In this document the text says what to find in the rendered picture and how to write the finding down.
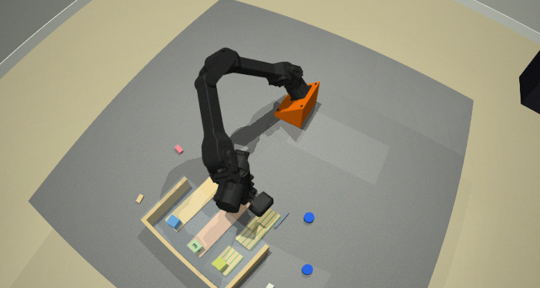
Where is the blue disc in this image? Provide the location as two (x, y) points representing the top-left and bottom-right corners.
(302, 264), (313, 275)
(304, 212), (314, 223)

